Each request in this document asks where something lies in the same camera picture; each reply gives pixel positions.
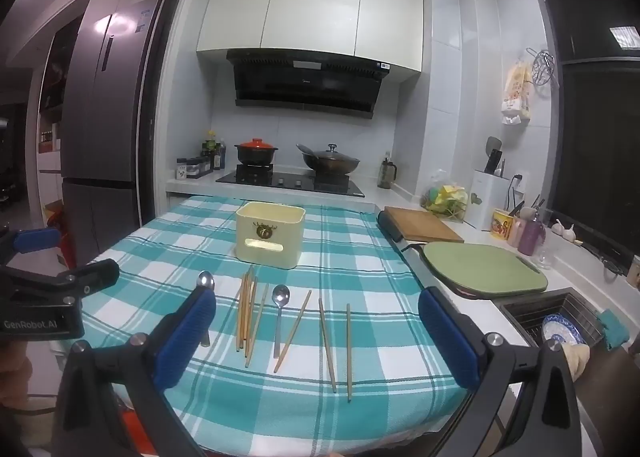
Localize steel spoon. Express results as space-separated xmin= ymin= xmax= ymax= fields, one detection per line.
xmin=271 ymin=285 xmax=291 ymax=359
xmin=196 ymin=271 xmax=215 ymax=347

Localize kitchen sink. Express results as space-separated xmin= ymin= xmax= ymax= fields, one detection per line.
xmin=494 ymin=288 xmax=606 ymax=349

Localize blue patterned bowl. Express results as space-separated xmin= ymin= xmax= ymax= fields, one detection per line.
xmin=541 ymin=314 xmax=586 ymax=345

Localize teal dish cloth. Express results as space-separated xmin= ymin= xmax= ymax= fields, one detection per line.
xmin=598 ymin=309 xmax=629 ymax=351

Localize green cutting board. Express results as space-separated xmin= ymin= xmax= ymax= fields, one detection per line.
xmin=422 ymin=241 xmax=548 ymax=299

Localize white spice jar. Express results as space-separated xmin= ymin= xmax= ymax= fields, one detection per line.
xmin=176 ymin=158 xmax=188 ymax=180

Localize purple cup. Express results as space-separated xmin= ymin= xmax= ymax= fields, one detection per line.
xmin=518 ymin=214 xmax=546 ymax=255

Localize pink cup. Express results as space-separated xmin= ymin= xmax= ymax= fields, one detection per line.
xmin=508 ymin=217 xmax=527 ymax=248

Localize yellow red tin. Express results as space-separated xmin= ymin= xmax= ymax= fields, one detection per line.
xmin=490 ymin=208 xmax=514 ymax=240

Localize cream utensil holder box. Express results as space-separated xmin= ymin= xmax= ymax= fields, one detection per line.
xmin=235 ymin=202 xmax=306 ymax=269

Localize teal white checkered tablecloth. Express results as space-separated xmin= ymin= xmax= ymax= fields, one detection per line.
xmin=82 ymin=196 xmax=465 ymax=456

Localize sauce bottles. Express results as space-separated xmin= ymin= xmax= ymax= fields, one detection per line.
xmin=201 ymin=130 xmax=226 ymax=170

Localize wooden cutting board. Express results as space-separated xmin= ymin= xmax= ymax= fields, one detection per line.
xmin=378 ymin=207 xmax=463 ymax=243

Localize white knife block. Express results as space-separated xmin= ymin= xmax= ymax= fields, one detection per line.
xmin=464 ymin=170 xmax=509 ymax=232

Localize grey refrigerator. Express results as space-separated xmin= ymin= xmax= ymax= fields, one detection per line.
xmin=61 ymin=0 xmax=163 ymax=265

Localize bag of colourful sponges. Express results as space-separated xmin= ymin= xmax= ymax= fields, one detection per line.
xmin=420 ymin=183 xmax=469 ymax=221

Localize black gas stove top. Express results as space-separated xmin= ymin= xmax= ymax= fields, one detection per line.
xmin=218 ymin=165 xmax=364 ymax=198

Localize black griddle under board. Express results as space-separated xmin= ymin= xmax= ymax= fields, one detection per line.
xmin=376 ymin=207 xmax=473 ymax=299

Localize black pot orange lid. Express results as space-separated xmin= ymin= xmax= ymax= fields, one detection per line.
xmin=235 ymin=138 xmax=278 ymax=167

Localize black wok glass lid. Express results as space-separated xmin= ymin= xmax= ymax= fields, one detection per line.
xmin=296 ymin=143 xmax=360 ymax=176

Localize hanging noodle package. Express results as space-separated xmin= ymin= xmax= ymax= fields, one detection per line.
xmin=501 ymin=61 xmax=533 ymax=126

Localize black range hood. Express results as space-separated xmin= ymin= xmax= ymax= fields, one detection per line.
xmin=227 ymin=49 xmax=390 ymax=119

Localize white upper cabinets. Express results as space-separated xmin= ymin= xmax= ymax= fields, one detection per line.
xmin=196 ymin=0 xmax=424 ymax=80

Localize dark window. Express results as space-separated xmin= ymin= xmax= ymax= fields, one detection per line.
xmin=544 ymin=0 xmax=639 ymax=275

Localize glass jug with handle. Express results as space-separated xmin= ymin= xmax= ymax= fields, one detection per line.
xmin=378 ymin=156 xmax=397 ymax=190

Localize hanging wire whisk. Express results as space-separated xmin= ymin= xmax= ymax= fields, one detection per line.
xmin=526 ymin=48 xmax=560 ymax=87

